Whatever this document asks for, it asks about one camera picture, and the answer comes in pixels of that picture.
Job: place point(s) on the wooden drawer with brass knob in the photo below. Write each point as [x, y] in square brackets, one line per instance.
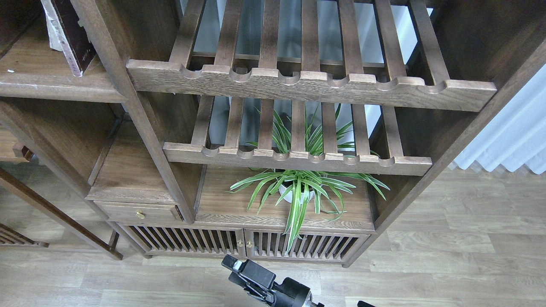
[140, 212]

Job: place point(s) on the slatted cabinet door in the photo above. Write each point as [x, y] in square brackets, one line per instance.
[310, 246]
[188, 241]

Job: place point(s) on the white pleated curtain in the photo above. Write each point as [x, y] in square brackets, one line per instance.
[515, 137]

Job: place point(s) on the yellow green cover book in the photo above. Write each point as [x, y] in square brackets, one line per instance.
[54, 30]

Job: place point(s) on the dark wooden bookshelf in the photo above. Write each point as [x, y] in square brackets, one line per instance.
[177, 105]

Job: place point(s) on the maroon hardcover book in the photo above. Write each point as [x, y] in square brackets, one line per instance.
[77, 48]

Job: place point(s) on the green spider plant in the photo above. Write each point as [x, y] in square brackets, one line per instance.
[304, 186]

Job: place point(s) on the right slatted cabinet door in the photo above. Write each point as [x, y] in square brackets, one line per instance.
[310, 246]

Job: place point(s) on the left slatted cabinet door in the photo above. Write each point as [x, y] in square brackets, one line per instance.
[188, 241]

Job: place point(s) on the dark wooden side furniture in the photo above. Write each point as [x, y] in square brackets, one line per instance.
[41, 212]

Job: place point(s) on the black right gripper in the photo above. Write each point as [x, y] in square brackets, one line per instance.
[258, 283]

